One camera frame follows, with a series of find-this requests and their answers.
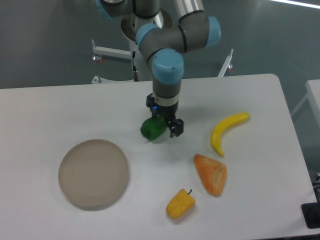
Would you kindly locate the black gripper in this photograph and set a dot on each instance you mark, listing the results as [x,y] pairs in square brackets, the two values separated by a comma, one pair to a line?
[166,108]

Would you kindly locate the green toy pepper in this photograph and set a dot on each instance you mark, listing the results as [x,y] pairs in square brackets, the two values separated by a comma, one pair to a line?
[152,128]

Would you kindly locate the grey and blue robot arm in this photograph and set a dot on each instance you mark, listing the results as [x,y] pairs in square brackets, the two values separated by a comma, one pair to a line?
[162,48]

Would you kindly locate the yellow toy pepper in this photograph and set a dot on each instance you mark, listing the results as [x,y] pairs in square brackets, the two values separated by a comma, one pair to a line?
[180,204]

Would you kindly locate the yellow toy banana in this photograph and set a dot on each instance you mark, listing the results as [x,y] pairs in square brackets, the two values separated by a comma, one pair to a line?
[223,126]

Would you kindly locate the orange toy bread slice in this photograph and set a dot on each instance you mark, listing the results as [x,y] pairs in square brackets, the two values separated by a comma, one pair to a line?
[212,173]

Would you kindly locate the beige round plate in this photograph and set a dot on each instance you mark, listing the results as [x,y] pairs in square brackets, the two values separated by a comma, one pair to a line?
[93,174]

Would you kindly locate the black device at table edge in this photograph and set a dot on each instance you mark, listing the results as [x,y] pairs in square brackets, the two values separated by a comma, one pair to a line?
[311,214]

